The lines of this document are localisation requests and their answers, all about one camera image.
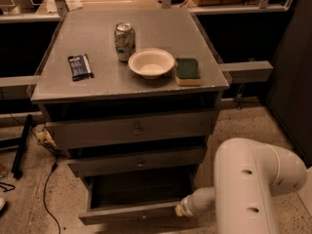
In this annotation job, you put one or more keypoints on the grey right side rail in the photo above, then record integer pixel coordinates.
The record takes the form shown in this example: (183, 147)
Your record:
(247, 72)

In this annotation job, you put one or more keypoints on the green yellow sponge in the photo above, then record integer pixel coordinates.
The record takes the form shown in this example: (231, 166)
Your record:
(187, 72)

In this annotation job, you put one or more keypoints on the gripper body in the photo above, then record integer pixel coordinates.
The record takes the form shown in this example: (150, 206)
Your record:
(185, 208)

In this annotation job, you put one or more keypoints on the grey middle drawer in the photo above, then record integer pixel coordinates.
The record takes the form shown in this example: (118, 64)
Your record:
(123, 163)

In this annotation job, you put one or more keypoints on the black bar on floor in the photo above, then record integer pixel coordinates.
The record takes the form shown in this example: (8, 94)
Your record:
(17, 172)

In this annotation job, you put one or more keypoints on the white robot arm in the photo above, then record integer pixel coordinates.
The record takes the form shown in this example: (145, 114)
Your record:
(247, 175)

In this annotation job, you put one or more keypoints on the dark right side cabinet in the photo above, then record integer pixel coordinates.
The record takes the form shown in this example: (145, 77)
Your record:
(290, 91)

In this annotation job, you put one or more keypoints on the green white soda can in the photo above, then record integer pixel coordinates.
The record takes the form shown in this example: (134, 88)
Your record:
(125, 40)

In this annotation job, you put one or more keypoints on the grey top drawer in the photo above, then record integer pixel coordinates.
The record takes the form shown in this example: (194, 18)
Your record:
(99, 132)

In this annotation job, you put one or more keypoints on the white crumpled paper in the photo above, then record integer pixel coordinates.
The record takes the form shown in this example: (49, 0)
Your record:
(74, 4)

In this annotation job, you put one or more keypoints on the white paper bowl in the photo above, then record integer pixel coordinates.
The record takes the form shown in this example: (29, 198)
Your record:
(151, 63)

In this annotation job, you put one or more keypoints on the dark blue snack packet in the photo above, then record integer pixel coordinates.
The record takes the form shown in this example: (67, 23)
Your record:
(80, 67)

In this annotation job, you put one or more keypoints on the grey rail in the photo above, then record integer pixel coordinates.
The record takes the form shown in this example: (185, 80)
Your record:
(19, 87)
(247, 72)

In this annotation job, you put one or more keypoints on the grey left side rail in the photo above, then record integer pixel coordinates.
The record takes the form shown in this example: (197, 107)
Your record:
(19, 87)

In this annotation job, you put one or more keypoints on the grey wooden drawer cabinet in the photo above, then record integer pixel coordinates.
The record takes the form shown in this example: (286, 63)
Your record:
(115, 91)

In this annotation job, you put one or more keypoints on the grey drawer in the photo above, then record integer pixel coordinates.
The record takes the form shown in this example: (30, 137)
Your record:
(137, 195)
(123, 163)
(99, 132)

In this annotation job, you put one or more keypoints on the grey bottom drawer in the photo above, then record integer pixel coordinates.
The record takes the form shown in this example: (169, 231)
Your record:
(137, 195)

